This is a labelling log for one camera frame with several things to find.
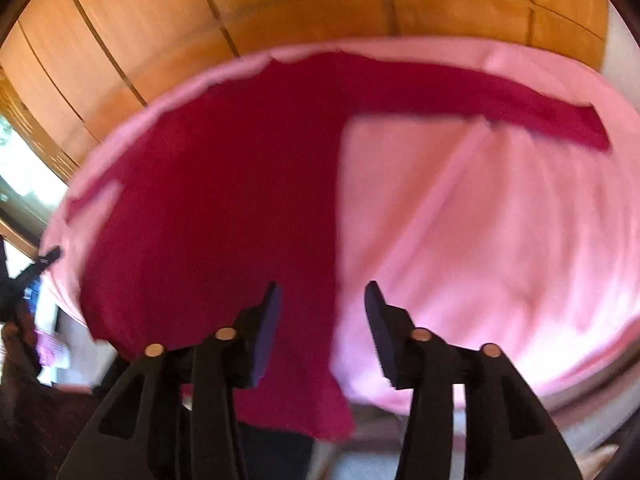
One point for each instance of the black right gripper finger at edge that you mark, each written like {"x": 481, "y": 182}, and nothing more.
{"x": 12, "y": 289}

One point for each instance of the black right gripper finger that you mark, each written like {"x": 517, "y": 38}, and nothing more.
{"x": 508, "y": 432}
{"x": 171, "y": 414}

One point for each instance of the crimson red garment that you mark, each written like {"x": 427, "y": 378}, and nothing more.
{"x": 238, "y": 187}

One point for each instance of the pink bed sheet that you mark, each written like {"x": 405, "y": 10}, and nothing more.
{"x": 482, "y": 230}

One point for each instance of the wooden wardrobe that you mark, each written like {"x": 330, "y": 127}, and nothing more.
{"x": 72, "y": 70}

